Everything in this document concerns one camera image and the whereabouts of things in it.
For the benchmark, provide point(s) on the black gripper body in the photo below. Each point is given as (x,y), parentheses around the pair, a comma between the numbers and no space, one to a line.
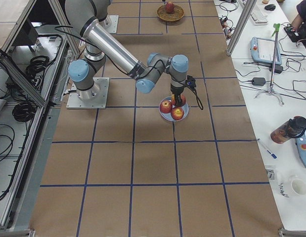
(176,92)

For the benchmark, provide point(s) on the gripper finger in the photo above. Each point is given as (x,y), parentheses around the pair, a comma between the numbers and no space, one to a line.
(178,101)

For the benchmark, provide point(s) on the red yellow apple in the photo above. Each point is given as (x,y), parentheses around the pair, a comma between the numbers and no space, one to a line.
(182,97)

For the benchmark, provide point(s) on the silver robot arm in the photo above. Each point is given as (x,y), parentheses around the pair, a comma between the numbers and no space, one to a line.
(87,17)

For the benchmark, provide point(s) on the red apple on plate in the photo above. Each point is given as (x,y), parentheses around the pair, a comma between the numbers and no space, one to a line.
(177,113)
(165,106)

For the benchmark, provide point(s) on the light blue plate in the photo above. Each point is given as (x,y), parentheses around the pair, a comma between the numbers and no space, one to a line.
(168,116)

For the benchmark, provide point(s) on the woven wicker basket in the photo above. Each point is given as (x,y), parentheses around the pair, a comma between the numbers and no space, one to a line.
(170,17)

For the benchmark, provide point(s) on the dark red apple in basket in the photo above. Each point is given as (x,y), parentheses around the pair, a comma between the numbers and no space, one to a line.
(169,7)

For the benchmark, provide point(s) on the black power adapter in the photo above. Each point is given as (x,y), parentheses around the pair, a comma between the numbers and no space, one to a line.
(258,81)

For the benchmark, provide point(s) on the white keyboard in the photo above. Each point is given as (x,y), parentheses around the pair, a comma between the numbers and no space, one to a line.
(258,17)

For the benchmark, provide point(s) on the silver tripod stand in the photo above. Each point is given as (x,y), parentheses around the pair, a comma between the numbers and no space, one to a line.
(270,90)

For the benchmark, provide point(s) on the brown drink bottle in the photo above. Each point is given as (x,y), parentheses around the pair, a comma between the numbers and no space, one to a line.
(293,128)

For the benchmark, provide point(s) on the black computer mouse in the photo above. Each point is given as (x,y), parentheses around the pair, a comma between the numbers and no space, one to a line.
(270,7)

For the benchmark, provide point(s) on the white mug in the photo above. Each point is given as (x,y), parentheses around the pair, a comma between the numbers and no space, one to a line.
(292,187)

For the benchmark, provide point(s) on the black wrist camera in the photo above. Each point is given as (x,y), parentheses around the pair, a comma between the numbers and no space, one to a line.
(190,82)

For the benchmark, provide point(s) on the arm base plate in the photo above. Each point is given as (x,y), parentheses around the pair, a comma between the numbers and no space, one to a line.
(110,23)
(94,98)

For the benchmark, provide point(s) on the aluminium frame post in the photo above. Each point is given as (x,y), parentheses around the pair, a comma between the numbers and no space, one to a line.
(246,12)

